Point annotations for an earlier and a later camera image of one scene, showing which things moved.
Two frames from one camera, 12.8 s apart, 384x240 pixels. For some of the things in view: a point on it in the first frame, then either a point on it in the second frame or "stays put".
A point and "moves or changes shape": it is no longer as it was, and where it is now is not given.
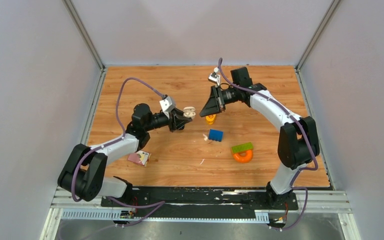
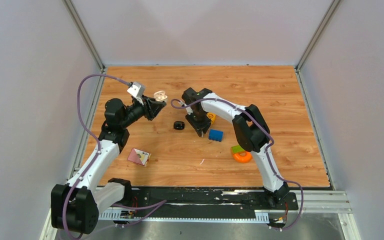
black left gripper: (177, 120) to (151, 107)
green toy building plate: (248, 146) stays put
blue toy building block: (215, 135) stays put
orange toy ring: (245, 159) stays put
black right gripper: (213, 106) to (200, 127)
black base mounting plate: (201, 201) stays put
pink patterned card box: (141, 157) stays put
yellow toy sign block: (210, 118) stays put
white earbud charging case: (189, 111) moves or changes shape
